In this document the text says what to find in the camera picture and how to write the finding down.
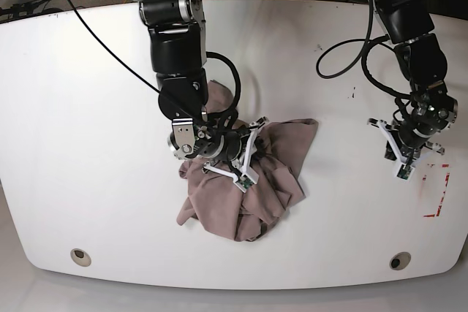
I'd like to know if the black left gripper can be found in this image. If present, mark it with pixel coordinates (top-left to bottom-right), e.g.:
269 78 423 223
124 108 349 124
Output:
384 81 458 161

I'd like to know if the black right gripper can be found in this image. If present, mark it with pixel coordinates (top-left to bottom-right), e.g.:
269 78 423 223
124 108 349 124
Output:
167 118 246 162

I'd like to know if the mauve T-shirt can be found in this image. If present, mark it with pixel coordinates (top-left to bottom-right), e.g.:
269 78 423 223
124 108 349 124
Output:
175 78 320 243

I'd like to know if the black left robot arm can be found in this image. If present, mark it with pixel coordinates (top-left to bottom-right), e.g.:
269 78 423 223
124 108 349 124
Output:
361 0 458 164

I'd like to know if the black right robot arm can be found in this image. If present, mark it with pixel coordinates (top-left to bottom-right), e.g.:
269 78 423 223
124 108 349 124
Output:
133 0 242 162

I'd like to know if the red tape rectangle marking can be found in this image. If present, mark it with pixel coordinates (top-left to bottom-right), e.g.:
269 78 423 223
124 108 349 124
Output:
419 164 451 218

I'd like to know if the right table grommet hole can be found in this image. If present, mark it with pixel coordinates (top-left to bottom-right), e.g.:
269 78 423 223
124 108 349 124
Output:
389 252 412 271

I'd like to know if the table grommet hole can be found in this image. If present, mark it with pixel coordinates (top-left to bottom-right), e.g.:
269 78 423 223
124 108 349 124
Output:
70 248 91 267
389 252 412 271

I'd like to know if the left table grommet hole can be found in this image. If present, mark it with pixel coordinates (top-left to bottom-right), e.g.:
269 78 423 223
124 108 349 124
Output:
70 248 91 267

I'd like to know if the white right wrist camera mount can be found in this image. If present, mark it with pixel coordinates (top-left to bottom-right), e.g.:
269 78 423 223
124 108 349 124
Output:
203 116 269 193

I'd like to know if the black cable loop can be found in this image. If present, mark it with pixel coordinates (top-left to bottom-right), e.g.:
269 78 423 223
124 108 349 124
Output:
316 0 399 80

